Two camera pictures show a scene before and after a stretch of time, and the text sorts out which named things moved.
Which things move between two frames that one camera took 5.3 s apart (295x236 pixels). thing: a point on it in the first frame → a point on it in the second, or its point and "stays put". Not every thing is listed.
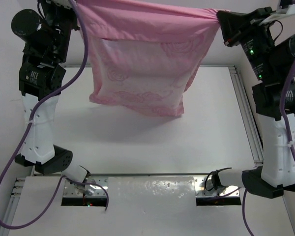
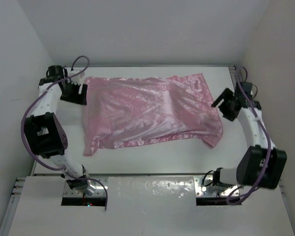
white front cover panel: x=147 y=206 stays put
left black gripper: x=44 y=6 → x=77 y=99
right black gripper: x=236 y=25 → x=224 y=95
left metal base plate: x=101 y=185 stays put
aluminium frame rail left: x=14 y=201 stays put
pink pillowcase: x=144 y=54 → x=121 y=112
